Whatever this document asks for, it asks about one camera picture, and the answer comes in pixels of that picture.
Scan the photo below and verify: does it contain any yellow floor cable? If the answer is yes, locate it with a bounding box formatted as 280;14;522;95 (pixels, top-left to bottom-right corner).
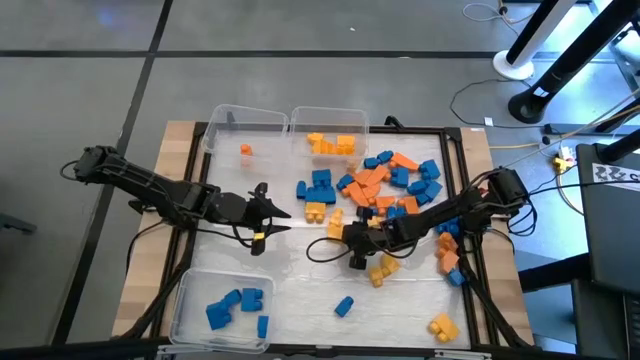
491;97;640;151

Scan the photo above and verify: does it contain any white floor cable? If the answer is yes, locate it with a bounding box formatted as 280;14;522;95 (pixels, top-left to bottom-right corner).
462;1;534;27

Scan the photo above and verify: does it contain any white printed tag sheet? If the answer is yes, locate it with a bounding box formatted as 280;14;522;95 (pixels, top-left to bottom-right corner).
592;162;640;194

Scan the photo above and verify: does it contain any black floor cable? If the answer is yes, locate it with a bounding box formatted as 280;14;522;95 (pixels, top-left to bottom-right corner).
448;76;550;130

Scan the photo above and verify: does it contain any dark grey desk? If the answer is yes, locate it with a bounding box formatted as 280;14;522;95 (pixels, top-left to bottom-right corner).
574;143;640;296

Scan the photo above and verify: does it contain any white stand with round base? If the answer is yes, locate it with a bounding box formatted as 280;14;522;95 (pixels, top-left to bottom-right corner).
492;0;581;82

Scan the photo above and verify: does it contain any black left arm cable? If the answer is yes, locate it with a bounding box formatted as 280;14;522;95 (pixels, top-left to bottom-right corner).
124;218;174;274

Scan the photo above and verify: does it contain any black desk bar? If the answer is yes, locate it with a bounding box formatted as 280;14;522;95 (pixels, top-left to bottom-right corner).
517;252;592;295

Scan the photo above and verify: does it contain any clear plastic bin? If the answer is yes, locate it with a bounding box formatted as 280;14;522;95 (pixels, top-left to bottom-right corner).
289;105;371;161
168;267;275;355
201;103;291;157

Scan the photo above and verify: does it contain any orange sloped building block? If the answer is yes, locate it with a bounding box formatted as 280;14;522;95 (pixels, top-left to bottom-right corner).
390;152;420;173

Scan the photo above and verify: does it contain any grey metal bracket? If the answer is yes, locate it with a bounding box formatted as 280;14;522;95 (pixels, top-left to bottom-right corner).
607;27;640;91

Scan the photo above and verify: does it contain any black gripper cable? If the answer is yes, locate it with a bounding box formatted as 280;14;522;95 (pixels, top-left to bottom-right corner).
305;236;389;265
192;225;257;250

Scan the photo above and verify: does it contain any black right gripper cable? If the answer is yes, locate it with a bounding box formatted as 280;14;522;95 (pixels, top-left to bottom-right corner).
305;236;389;265

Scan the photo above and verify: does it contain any black slanted pole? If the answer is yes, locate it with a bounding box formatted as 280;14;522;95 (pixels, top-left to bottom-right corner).
594;127;640;164

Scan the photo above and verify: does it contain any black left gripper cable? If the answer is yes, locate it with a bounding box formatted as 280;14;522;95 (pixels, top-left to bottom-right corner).
192;225;257;250

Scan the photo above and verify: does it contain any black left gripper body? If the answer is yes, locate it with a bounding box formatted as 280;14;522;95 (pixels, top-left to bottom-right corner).
214;192;264;229

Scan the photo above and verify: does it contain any yellow power plug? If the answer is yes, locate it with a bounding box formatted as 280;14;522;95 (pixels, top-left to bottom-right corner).
551;144;575;175

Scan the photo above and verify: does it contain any black right arm cable loop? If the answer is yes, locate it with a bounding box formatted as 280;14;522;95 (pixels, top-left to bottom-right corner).
505;197;540;239

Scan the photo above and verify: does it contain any black stand with round base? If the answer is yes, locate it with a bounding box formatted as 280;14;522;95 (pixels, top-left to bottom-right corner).
507;0;640;125

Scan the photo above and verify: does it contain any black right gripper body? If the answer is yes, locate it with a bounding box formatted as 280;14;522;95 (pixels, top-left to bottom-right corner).
367;218;419;250

